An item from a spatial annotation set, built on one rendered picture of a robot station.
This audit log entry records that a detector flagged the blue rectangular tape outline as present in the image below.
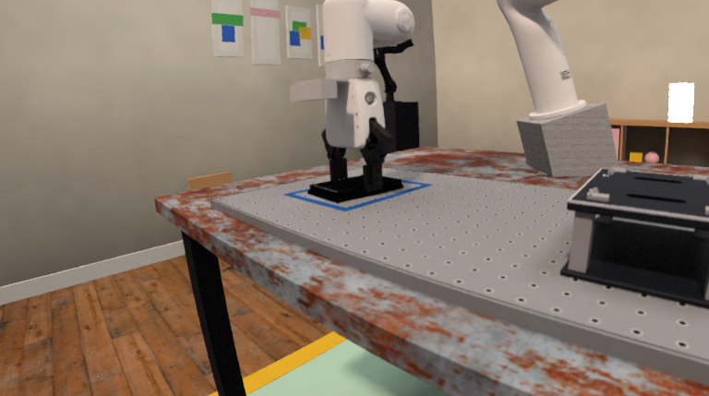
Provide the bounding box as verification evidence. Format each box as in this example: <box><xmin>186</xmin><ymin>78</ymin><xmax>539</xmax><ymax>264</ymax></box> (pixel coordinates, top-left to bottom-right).
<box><xmin>284</xmin><ymin>180</ymin><xmax>430</xmax><ymax>211</ymax></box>

